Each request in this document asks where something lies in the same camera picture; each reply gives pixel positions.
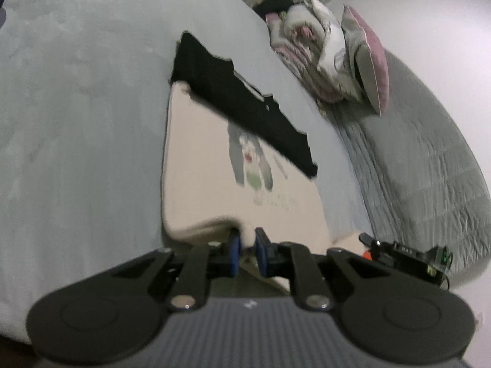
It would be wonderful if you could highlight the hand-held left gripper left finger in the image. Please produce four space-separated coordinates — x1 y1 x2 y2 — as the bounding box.
111 236 242 311

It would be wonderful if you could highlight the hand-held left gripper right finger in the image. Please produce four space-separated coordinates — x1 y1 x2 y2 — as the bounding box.
254 227 384 312

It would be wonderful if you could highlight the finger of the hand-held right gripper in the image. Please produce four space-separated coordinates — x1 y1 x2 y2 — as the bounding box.
358 232 384 257

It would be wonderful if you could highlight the cream shirt with black sleeves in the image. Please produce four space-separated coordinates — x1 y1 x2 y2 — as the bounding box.
160 31 332 296

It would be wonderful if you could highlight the grey quilted bedspread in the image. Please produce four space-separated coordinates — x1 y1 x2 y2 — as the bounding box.
326 50 491 277

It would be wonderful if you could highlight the pink-edged pillow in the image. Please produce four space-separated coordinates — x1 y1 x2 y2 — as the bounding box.
341 5 390 116

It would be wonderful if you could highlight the folded floral quilt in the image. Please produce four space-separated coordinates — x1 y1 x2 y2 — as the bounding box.
265 0 365 104

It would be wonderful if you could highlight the grey bed blanket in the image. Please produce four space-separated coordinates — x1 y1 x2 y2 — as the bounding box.
0 0 369 353

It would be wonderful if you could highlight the black cloth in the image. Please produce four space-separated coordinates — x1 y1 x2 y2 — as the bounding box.
253 0 294 18

